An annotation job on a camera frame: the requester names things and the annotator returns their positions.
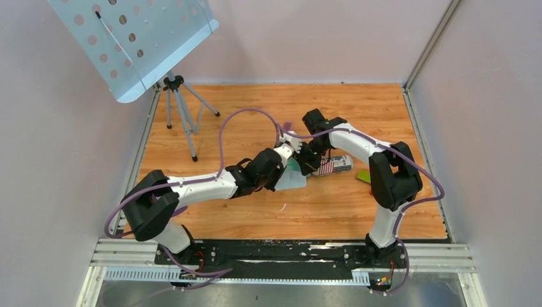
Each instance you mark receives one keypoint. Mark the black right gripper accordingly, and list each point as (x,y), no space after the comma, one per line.
(307,166)

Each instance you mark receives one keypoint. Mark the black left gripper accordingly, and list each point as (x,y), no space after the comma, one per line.
(278,170)

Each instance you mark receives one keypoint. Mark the flag print glasses case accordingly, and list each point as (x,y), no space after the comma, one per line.
(334,165)

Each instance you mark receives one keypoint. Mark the light blue cloth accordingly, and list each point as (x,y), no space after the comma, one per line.
(286,182)

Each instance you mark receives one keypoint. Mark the grey-green glasses case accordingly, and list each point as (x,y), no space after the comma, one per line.
(293,168)

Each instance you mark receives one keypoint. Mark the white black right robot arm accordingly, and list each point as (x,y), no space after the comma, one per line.
(395,180)

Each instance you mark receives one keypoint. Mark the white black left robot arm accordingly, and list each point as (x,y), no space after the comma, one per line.
(151,204)

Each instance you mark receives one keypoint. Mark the green toy brick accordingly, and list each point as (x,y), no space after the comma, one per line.
(364,176)

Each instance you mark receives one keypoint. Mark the purple glasses case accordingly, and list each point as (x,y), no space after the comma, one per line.
(179,211)

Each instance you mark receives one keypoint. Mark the perforated metal music stand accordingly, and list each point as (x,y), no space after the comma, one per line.
(135,45)

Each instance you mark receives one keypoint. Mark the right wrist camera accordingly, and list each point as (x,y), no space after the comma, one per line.
(293,140)

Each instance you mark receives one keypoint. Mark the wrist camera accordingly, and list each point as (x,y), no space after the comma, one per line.
(285,152)
(293,140)

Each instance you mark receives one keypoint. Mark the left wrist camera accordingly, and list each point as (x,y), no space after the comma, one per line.
(285,152)

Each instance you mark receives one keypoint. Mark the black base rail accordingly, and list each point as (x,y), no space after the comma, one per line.
(274,262)

